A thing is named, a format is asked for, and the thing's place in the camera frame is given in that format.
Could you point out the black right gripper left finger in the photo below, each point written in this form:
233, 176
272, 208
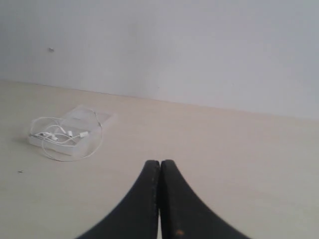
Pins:
136, 216

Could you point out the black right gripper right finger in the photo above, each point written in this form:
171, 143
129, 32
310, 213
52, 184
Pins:
183, 214

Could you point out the clear plastic storage box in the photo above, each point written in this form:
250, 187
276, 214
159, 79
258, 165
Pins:
72, 129

